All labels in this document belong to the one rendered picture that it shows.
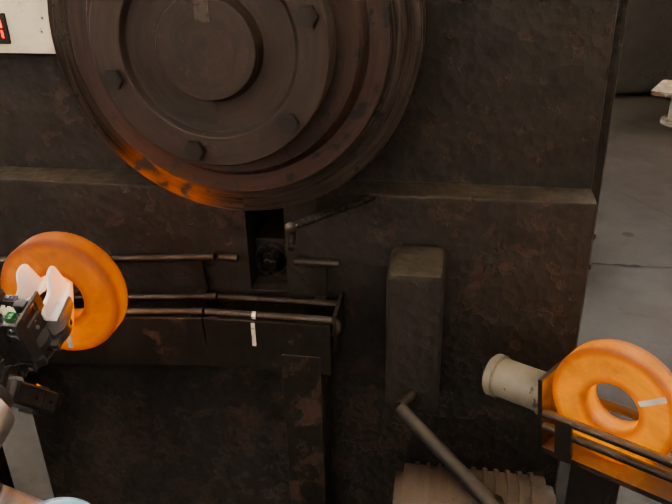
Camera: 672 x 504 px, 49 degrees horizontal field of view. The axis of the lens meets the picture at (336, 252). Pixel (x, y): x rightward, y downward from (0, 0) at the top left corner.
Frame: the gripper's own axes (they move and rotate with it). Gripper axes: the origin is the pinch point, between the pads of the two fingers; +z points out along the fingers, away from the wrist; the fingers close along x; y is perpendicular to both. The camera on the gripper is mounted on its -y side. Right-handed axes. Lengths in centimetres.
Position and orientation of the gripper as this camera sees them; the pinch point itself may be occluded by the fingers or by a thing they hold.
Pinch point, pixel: (61, 279)
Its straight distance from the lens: 97.9
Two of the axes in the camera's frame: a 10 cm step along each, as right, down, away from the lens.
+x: -9.9, -0.6, 1.5
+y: -0.6, -7.3, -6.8
